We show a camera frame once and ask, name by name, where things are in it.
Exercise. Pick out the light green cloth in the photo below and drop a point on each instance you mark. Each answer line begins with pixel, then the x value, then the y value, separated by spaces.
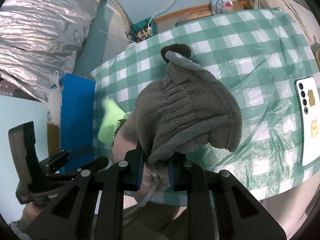
pixel 113 119

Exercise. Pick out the blue cardboard box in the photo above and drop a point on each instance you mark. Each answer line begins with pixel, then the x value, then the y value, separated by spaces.
pixel 76 127

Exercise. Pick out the green checked tablecloth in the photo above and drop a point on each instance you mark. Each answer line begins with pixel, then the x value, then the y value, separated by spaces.
pixel 258 55

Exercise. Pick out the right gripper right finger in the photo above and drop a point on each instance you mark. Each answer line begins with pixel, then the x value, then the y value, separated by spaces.
pixel 178 163

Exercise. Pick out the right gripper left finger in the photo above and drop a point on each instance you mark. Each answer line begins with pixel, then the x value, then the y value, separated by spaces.
pixel 134 170

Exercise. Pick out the white smartphone with stickers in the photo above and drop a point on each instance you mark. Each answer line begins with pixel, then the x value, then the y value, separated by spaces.
pixel 308 99

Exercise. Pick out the white plastic bag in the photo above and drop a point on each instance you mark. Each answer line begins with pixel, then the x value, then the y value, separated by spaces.
pixel 221 6

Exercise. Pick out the teal basket with power strip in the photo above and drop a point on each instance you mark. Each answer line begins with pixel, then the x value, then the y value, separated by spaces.
pixel 142 30

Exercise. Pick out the silver foil cover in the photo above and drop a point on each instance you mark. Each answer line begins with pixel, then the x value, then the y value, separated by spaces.
pixel 40 38

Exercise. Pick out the grey fleece slipper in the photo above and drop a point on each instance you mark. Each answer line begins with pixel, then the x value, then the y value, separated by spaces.
pixel 188 108

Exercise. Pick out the left hand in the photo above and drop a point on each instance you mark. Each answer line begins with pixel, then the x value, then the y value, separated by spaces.
pixel 33 209

